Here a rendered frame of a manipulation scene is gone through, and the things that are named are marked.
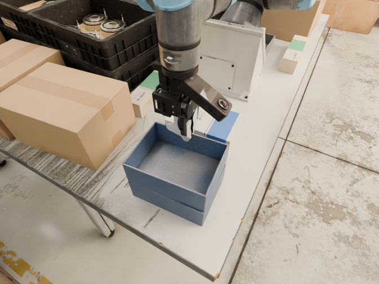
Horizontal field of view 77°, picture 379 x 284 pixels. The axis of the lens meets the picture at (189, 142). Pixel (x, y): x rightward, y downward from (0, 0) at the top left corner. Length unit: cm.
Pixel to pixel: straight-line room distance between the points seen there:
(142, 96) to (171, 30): 46
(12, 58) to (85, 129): 45
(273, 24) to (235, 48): 57
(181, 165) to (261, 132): 33
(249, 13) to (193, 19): 46
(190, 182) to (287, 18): 100
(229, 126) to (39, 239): 119
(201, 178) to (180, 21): 35
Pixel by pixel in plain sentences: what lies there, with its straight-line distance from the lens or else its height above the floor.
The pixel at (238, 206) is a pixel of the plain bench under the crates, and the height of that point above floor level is 70.
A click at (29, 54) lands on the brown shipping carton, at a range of 100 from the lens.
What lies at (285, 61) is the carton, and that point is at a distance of 111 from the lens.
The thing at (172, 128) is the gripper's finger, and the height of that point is 86.
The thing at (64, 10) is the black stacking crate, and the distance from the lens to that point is 119.
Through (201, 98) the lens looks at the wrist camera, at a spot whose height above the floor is 98.
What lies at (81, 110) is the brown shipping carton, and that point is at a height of 86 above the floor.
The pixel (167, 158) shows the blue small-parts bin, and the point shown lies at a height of 77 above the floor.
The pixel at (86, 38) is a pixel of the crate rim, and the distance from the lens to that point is 86.
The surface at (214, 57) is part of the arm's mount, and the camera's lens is 88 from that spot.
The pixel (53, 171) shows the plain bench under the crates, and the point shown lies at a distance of 79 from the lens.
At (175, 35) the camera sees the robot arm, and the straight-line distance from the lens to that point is 41.
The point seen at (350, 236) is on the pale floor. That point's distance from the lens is 159.
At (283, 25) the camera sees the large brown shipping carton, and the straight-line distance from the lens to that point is 137.
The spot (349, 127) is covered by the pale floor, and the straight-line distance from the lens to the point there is 215.
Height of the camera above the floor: 126
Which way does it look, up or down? 49 degrees down
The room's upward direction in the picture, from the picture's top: straight up
